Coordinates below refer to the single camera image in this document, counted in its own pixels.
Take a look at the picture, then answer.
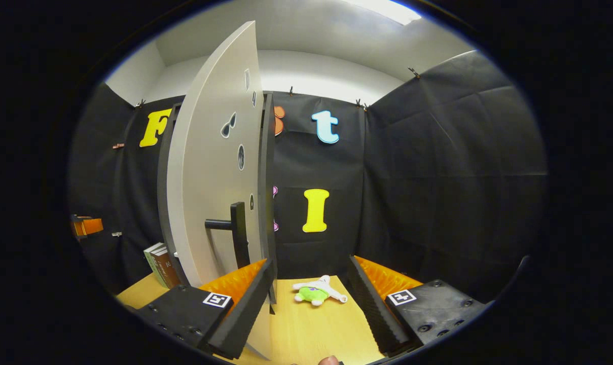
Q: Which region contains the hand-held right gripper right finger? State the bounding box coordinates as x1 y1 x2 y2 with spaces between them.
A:
347 254 492 355

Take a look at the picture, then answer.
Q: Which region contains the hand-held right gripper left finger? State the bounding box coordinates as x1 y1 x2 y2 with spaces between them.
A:
133 258 277 360

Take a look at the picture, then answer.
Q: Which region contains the black door handle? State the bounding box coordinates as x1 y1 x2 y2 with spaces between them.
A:
205 201 251 270

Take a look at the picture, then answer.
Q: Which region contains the beige cabinet door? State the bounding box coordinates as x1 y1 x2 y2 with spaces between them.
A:
166 20 277 361

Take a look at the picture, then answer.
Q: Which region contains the green white plush toy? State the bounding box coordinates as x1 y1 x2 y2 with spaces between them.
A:
293 275 349 307

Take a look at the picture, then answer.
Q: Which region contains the black backdrop cloth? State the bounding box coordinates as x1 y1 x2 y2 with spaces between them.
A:
67 50 548 305

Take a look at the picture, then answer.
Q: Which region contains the ceiling light panel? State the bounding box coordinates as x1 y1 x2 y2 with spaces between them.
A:
346 0 422 26

